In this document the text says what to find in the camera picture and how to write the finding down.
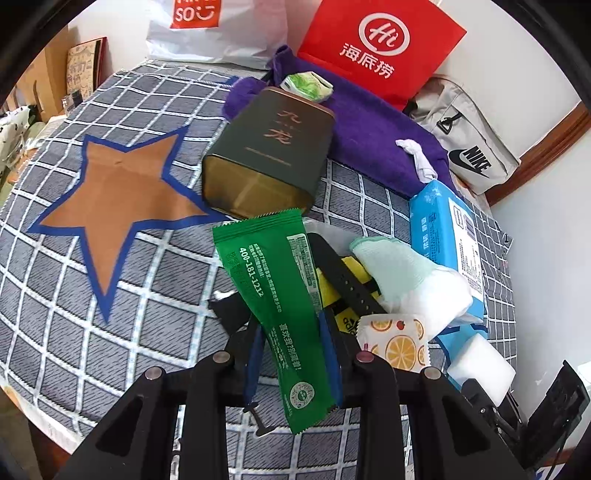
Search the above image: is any dark green tin box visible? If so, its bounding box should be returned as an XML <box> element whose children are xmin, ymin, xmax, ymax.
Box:
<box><xmin>202</xmin><ymin>87</ymin><xmax>334</xmax><ymax>220</ymax></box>

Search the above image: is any red paper bag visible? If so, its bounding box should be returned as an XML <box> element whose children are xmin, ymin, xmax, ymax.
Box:
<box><xmin>298</xmin><ymin>0</ymin><xmax>467</xmax><ymax>112</ymax></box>

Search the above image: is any small green white packet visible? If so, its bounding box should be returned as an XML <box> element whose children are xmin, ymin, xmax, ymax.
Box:
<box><xmin>281</xmin><ymin>71</ymin><xmax>334</xmax><ymax>103</ymax></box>

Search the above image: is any white sponge block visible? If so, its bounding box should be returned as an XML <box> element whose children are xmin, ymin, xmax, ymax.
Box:
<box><xmin>448</xmin><ymin>333</ymin><xmax>517</xmax><ymax>404</ymax></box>

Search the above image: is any orange print wipe packet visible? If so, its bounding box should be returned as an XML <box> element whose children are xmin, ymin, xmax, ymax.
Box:
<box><xmin>356</xmin><ymin>313</ymin><xmax>432</xmax><ymax>372</ymax></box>

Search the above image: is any grey sling bag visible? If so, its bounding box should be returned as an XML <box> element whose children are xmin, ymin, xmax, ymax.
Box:
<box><xmin>406</xmin><ymin>76</ymin><xmax>522</xmax><ymax>195</ymax></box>

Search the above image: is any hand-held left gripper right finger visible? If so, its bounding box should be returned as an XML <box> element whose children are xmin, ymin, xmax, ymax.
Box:
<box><xmin>318</xmin><ymin>310</ymin><xmax>532</xmax><ymax>480</ymax></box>

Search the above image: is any checked blanket with stars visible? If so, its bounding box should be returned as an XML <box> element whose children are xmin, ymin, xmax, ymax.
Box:
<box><xmin>0</xmin><ymin>62</ymin><xmax>515</xmax><ymax>480</ymax></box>

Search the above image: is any brown notebook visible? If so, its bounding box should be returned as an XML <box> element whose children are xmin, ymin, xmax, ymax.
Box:
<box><xmin>66</xmin><ymin>38</ymin><xmax>108</xmax><ymax>100</ymax></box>

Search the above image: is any wooden frame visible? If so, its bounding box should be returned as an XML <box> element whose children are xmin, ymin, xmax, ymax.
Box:
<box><xmin>488</xmin><ymin>102</ymin><xmax>591</xmax><ymax>206</ymax></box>

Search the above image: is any wooden headboard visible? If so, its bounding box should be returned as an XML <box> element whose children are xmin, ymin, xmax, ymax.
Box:
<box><xmin>17</xmin><ymin>28</ymin><xmax>70</xmax><ymax>121</ymax></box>

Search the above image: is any pale green knit glove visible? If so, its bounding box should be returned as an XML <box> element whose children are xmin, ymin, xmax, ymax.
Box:
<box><xmin>349</xmin><ymin>236</ymin><xmax>437</xmax><ymax>305</ymax></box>

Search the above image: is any white plastic shopping bag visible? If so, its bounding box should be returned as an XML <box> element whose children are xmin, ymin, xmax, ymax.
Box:
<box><xmin>145</xmin><ymin>0</ymin><xmax>289</xmax><ymax>70</ymax></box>

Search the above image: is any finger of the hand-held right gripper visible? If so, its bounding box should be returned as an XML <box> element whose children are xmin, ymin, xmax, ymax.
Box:
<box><xmin>525</xmin><ymin>361</ymin><xmax>586</xmax><ymax>468</ymax></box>
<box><xmin>462</xmin><ymin>377</ymin><xmax>499</xmax><ymax>416</ymax></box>

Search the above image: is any green snack packet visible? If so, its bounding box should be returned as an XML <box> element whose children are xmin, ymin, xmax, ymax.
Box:
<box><xmin>212</xmin><ymin>208</ymin><xmax>342</xmax><ymax>435</ymax></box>

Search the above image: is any white knotted cloth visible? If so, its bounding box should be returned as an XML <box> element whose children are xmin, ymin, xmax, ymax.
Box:
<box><xmin>396</xmin><ymin>138</ymin><xmax>438</xmax><ymax>182</ymax></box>

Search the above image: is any purple towel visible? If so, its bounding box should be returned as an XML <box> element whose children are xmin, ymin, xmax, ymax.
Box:
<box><xmin>223</xmin><ymin>45</ymin><xmax>455</xmax><ymax>199</ymax></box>

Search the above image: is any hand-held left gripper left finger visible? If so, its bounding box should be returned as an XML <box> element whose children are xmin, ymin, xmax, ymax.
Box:
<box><xmin>52</xmin><ymin>318</ymin><xmax>269</xmax><ymax>480</ymax></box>

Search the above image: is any blue tissue pack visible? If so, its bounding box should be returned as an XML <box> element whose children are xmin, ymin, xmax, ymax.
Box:
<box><xmin>409</xmin><ymin>180</ymin><xmax>488</xmax><ymax>324</ymax></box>

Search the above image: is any yellow pouch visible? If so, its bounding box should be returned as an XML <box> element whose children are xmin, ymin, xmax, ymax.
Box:
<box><xmin>318</xmin><ymin>256</ymin><xmax>376</xmax><ymax>334</ymax></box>

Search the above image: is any spotted cloth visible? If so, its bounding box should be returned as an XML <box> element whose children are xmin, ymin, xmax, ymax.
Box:
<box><xmin>0</xmin><ymin>105</ymin><xmax>45</xmax><ymax>185</ymax></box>

